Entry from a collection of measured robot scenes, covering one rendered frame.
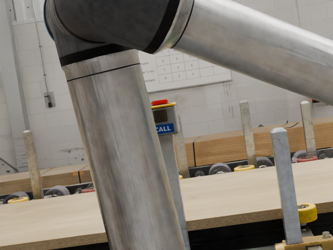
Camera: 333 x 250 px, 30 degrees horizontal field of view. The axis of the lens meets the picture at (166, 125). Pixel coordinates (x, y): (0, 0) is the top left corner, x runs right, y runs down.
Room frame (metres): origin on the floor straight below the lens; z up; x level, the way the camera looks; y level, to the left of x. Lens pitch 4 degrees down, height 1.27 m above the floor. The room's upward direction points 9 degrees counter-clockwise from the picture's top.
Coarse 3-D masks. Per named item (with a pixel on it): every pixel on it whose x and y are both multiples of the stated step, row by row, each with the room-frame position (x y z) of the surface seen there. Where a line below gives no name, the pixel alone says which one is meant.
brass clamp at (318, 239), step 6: (330, 234) 1.43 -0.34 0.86; (306, 240) 1.41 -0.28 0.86; (312, 240) 1.41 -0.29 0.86; (318, 240) 1.40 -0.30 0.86; (324, 240) 1.39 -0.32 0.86; (330, 240) 1.39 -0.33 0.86; (276, 246) 1.41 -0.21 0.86; (282, 246) 1.41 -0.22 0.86; (288, 246) 1.40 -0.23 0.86; (294, 246) 1.40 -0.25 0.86; (300, 246) 1.39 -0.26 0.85; (306, 246) 1.39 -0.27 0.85; (312, 246) 1.39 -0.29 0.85; (324, 246) 1.39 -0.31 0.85; (330, 246) 1.39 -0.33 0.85
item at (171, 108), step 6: (174, 102) 1.46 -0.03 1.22; (156, 108) 1.41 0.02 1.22; (162, 108) 1.41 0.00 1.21; (168, 108) 1.41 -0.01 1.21; (174, 108) 1.41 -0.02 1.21; (168, 114) 1.41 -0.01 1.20; (174, 114) 1.40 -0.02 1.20; (168, 120) 1.41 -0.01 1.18; (174, 120) 1.40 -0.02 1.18; (174, 126) 1.40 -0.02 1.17; (168, 132) 1.41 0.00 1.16; (174, 132) 1.41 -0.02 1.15
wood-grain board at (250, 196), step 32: (320, 160) 2.28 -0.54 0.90; (192, 192) 2.03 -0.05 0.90; (224, 192) 1.94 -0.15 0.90; (256, 192) 1.86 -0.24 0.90; (320, 192) 1.72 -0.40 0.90; (0, 224) 1.99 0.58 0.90; (32, 224) 1.91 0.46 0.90; (64, 224) 1.83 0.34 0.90; (96, 224) 1.76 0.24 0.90; (192, 224) 1.62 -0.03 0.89; (224, 224) 1.62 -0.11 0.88
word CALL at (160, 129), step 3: (171, 123) 1.40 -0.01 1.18; (156, 126) 1.41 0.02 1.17; (159, 126) 1.41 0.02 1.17; (162, 126) 1.41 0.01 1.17; (165, 126) 1.41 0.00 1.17; (168, 126) 1.41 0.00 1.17; (171, 126) 1.41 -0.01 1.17; (159, 129) 1.41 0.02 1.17; (162, 129) 1.41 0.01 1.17; (165, 129) 1.41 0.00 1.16; (168, 129) 1.41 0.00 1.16; (171, 129) 1.41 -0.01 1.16; (159, 132) 1.41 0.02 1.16; (162, 132) 1.41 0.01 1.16; (165, 132) 1.41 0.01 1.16
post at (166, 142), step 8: (160, 136) 1.43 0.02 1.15; (168, 136) 1.42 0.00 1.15; (160, 144) 1.43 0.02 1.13; (168, 144) 1.42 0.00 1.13; (168, 152) 1.42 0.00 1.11; (168, 160) 1.42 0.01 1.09; (176, 160) 1.45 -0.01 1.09; (168, 168) 1.42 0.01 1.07; (176, 168) 1.42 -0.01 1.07; (168, 176) 1.43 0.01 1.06; (176, 176) 1.42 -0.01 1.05; (176, 184) 1.42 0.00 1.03; (176, 192) 1.42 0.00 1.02; (176, 200) 1.42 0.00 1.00; (176, 208) 1.42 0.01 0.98; (184, 216) 1.43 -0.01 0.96; (184, 224) 1.42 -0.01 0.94; (184, 232) 1.42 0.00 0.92; (184, 240) 1.42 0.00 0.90
